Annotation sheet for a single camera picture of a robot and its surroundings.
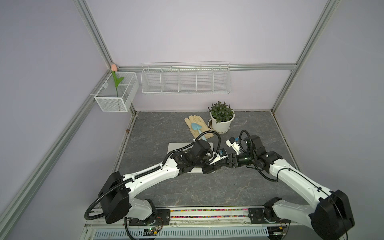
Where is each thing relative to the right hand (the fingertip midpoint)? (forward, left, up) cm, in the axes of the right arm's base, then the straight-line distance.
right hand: (221, 162), depth 76 cm
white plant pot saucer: (+34, +3, -14) cm, 37 cm away
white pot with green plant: (+32, -4, +1) cm, 32 cm away
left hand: (0, +3, +1) cm, 3 cm away
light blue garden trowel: (+34, +13, -13) cm, 39 cm away
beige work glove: (+41, +11, -15) cm, 45 cm away
